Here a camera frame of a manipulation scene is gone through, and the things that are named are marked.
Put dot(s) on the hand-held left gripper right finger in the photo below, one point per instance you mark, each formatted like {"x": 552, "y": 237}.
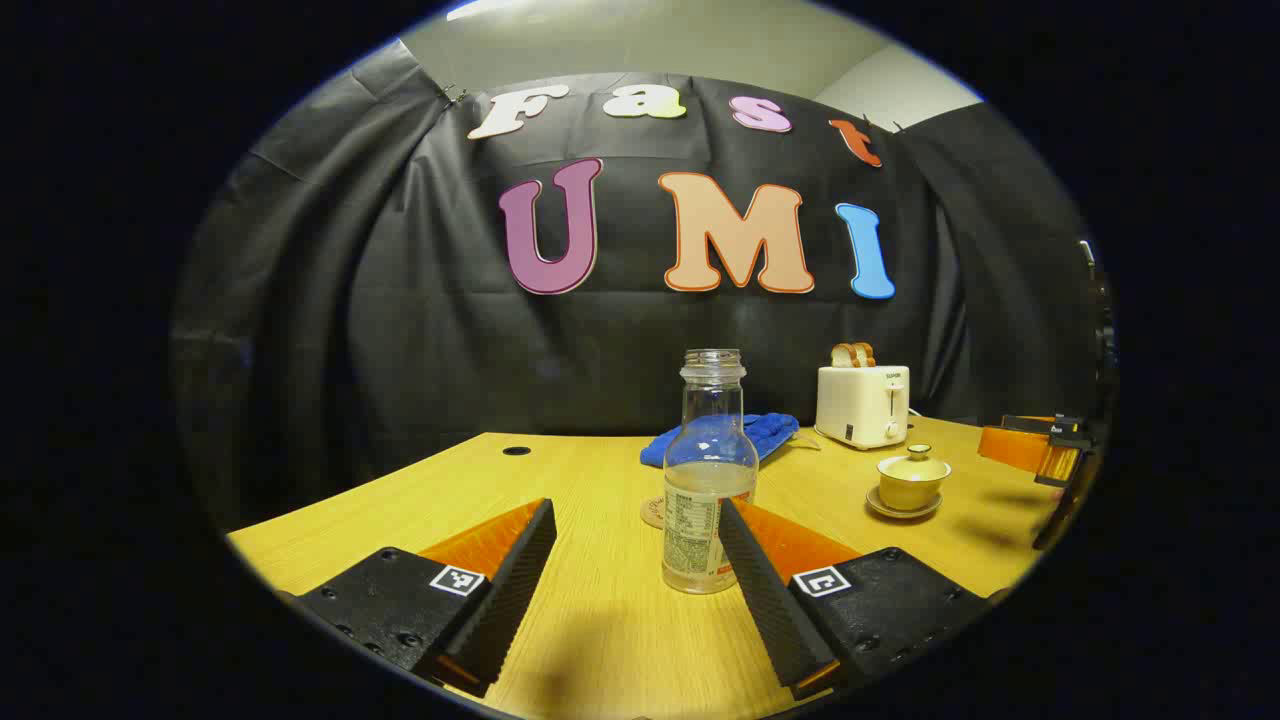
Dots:
{"x": 765, "y": 600}

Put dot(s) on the cream teacup lid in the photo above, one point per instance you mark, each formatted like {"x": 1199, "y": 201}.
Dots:
{"x": 914, "y": 466}

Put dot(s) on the clear plastic water bottle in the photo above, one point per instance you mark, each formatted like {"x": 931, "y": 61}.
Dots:
{"x": 708, "y": 520}

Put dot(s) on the white toaster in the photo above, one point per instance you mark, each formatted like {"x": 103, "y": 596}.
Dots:
{"x": 860, "y": 405}

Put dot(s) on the black backdrop cloth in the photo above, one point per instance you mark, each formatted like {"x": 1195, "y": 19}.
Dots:
{"x": 400, "y": 330}

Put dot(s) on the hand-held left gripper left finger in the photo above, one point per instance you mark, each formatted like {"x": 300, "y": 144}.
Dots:
{"x": 510, "y": 600}

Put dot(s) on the blue towel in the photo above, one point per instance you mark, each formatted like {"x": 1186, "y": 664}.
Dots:
{"x": 770, "y": 432}

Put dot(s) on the toast slice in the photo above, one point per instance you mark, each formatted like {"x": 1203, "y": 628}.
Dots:
{"x": 865, "y": 354}
{"x": 843, "y": 355}

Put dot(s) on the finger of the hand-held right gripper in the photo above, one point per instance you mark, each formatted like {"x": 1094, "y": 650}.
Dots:
{"x": 1062, "y": 465}
{"x": 1015, "y": 448}

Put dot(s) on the cream ceramic teacup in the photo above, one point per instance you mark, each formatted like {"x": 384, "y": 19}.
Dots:
{"x": 908, "y": 492}

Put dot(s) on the cream ceramic saucer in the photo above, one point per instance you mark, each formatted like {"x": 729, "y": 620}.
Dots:
{"x": 905, "y": 513}

